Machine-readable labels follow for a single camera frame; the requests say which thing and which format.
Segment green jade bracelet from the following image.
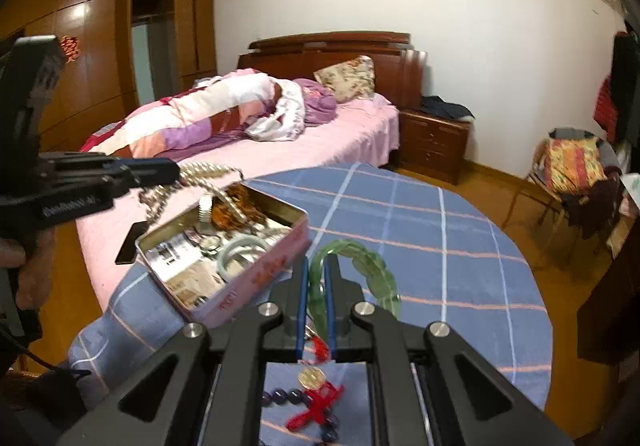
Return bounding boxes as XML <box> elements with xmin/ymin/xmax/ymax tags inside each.
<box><xmin>306</xmin><ymin>240</ymin><xmax>403</xmax><ymax>344</ymax></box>

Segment pearl necklace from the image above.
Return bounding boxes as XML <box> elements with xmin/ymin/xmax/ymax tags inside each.
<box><xmin>136</xmin><ymin>162</ymin><xmax>271</xmax><ymax>235</ymax></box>

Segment amber bead necklace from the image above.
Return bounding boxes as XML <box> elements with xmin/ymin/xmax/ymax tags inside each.
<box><xmin>210</xmin><ymin>185</ymin><xmax>269</xmax><ymax>233</ymax></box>

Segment left hand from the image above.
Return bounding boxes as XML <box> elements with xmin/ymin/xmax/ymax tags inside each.
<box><xmin>1</xmin><ymin>228</ymin><xmax>56</xmax><ymax>310</ymax></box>

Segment black smartphone on bed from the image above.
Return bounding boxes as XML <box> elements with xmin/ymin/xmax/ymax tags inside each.
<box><xmin>115</xmin><ymin>222</ymin><xmax>149</xmax><ymax>265</ymax></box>

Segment blue plaid tablecloth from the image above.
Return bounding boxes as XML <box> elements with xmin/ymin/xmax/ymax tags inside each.
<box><xmin>67</xmin><ymin>161</ymin><xmax>554</xmax><ymax>446</ymax></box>

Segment pink tin box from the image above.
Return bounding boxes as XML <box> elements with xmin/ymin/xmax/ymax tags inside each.
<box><xmin>136</xmin><ymin>183</ymin><xmax>309</xmax><ymax>327</ymax></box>

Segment silver wristwatch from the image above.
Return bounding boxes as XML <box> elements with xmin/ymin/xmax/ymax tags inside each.
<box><xmin>198</xmin><ymin>195</ymin><xmax>222</xmax><ymax>255</ymax></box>

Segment pale jade bangle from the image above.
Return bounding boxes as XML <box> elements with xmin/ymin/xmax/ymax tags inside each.
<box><xmin>216</xmin><ymin>235</ymin><xmax>270</xmax><ymax>282</ymax></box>

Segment wooden wardrobe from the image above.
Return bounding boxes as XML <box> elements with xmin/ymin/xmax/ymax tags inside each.
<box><xmin>1</xmin><ymin>0</ymin><xmax>217</xmax><ymax>151</ymax></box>

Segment pink patchwork quilt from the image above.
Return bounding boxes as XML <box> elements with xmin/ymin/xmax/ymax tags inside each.
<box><xmin>81</xmin><ymin>69</ymin><xmax>306</xmax><ymax>158</ymax></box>

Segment dark wooden desk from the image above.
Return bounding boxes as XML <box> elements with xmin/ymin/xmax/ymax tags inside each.
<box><xmin>577</xmin><ymin>221</ymin><xmax>640</xmax><ymax>365</ymax></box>

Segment dark garment on chair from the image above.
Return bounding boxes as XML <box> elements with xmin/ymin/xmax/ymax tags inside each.
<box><xmin>563</xmin><ymin>173</ymin><xmax>622</xmax><ymax>239</ymax></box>

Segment wooden nightstand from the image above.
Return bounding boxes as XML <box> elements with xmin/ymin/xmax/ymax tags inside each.
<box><xmin>397</xmin><ymin>110</ymin><xmax>472</xmax><ymax>185</ymax></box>

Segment purple garment on bed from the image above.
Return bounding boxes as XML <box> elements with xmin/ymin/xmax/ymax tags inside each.
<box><xmin>294</xmin><ymin>78</ymin><xmax>337</xmax><ymax>126</ymax></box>

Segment rattan chair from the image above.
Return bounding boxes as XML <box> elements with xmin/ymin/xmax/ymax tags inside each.
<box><xmin>502</xmin><ymin>128</ymin><xmax>622</xmax><ymax>251</ymax></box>

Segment colourful cushion on chair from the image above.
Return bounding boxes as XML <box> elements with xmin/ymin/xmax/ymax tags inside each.
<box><xmin>544</xmin><ymin>137</ymin><xmax>606</xmax><ymax>196</ymax></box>

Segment dark clothes on nightstand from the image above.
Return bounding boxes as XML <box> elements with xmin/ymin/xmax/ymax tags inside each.
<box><xmin>420</xmin><ymin>95</ymin><xmax>475</xmax><ymax>122</ymax></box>

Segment white floral desk cloth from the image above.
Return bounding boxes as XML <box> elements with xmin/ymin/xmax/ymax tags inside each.
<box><xmin>620</xmin><ymin>173</ymin><xmax>640</xmax><ymax>220</ymax></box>

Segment floral pillow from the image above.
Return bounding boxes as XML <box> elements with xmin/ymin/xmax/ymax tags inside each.
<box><xmin>314</xmin><ymin>55</ymin><xmax>375</xmax><ymax>104</ymax></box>

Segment pink bed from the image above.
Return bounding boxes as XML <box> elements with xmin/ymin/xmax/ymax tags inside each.
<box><xmin>74</xmin><ymin>93</ymin><xmax>402</xmax><ymax>306</ymax></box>

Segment wooden headboard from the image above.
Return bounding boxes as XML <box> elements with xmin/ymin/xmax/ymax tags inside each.
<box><xmin>238</xmin><ymin>31</ymin><xmax>426</xmax><ymax>110</ymax></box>

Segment red hanging jacket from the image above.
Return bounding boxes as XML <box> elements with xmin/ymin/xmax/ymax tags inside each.
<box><xmin>593</xmin><ymin>76</ymin><xmax>618</xmax><ymax>144</ymax></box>

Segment hanging dark coats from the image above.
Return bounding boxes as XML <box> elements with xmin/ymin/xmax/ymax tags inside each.
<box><xmin>611</xmin><ymin>31</ymin><xmax>639</xmax><ymax>143</ymax></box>

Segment dark purple bead bracelet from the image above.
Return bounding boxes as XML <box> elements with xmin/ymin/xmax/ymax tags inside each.
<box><xmin>260</xmin><ymin>387</ymin><xmax>342</xmax><ymax>444</ymax></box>

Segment red cord coin charm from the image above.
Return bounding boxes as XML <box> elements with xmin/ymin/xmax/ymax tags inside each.
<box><xmin>285</xmin><ymin>333</ymin><xmax>345</xmax><ymax>434</ymax></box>

